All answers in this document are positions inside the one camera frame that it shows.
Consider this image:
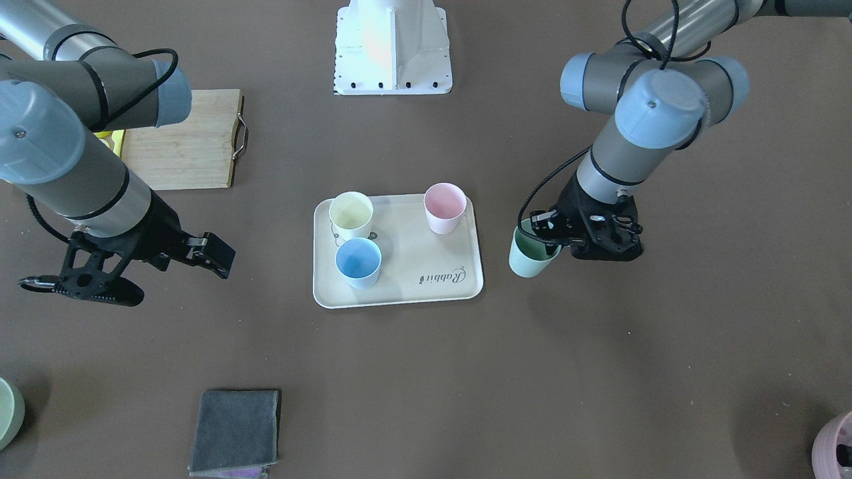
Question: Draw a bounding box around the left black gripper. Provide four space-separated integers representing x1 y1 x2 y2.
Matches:
529 177 644 261

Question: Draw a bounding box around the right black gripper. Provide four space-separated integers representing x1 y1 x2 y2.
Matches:
19 194 236 307

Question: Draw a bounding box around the green cup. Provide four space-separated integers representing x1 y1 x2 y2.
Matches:
509 220 557 278

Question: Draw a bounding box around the pink cup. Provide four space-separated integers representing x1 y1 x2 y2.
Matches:
423 182 467 234

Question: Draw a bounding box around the pale yellow cup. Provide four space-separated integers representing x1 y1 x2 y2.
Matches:
329 191 374 241

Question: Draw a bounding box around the blue cup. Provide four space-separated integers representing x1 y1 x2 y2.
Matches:
335 238 383 290

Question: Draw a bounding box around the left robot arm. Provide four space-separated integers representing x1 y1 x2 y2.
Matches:
518 1 850 261

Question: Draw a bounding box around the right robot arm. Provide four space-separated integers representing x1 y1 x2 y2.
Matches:
1 1 236 307

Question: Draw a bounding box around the beige rabbit tray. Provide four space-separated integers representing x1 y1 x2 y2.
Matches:
312 194 484 309

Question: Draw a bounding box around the wooden cutting board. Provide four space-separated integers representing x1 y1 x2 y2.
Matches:
120 90 248 191

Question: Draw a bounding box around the yellow plastic knife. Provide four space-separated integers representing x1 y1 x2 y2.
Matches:
110 130 126 158

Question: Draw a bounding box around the grey folded cloth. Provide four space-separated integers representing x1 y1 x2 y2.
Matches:
188 389 280 478

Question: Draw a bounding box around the green bowl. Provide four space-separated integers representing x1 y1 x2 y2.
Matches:
1 378 25 450

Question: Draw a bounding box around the pink bowl with ice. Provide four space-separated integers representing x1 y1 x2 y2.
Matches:
811 412 851 478

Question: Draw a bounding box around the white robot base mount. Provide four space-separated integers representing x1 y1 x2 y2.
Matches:
333 1 453 95

